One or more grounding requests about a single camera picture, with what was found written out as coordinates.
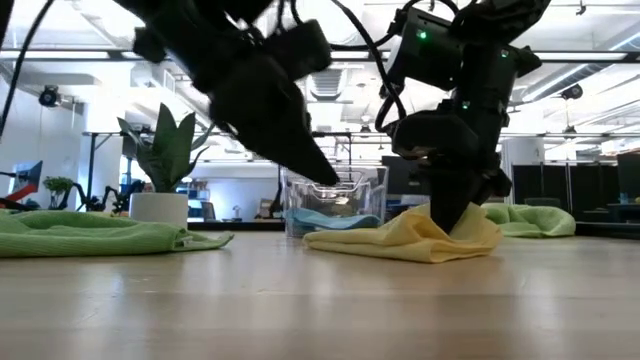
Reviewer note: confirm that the yellow microfiber towel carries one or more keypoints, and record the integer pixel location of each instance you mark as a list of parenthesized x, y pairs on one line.
[(400, 240)]

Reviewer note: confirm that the small tilted monitor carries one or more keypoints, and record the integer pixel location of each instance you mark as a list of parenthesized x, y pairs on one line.
[(30, 175)]

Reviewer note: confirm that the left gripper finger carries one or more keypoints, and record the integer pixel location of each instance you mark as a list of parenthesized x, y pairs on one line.
[(300, 142), (285, 159)]

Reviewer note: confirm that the black overhead rig beam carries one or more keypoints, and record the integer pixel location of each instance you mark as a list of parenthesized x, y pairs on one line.
[(116, 55)]

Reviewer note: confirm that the black office partition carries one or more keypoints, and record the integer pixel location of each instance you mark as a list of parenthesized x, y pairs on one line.
[(550, 182)]

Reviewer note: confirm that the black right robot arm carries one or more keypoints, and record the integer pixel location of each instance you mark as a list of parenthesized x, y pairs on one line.
[(487, 75)]

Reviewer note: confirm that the small leafy desk plant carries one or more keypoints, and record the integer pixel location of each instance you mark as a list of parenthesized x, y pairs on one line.
[(57, 184)]

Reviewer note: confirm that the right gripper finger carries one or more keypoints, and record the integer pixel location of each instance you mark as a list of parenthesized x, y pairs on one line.
[(442, 200), (465, 192)]

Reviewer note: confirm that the black ceiling spotlight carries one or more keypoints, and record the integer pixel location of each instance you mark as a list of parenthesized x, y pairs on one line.
[(48, 96), (573, 92)]

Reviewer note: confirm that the snake plant in white pot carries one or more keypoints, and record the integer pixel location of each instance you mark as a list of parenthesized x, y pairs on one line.
[(167, 150)]

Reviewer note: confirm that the pale lime microfiber towel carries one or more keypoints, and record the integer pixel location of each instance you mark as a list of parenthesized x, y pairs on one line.
[(535, 220)]

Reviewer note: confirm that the blue microfiber towel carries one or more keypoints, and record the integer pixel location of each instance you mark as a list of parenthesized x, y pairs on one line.
[(325, 220)]

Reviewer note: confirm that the black background robot arm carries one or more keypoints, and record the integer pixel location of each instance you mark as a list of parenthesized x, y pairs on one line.
[(95, 197)]

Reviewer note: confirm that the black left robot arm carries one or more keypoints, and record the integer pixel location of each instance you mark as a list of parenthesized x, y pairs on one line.
[(200, 20)]

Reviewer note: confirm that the bright green microfiber towel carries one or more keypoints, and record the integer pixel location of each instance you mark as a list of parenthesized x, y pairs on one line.
[(75, 235)]

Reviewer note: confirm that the clear plastic bin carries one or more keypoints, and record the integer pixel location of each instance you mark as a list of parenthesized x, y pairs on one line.
[(335, 190)]

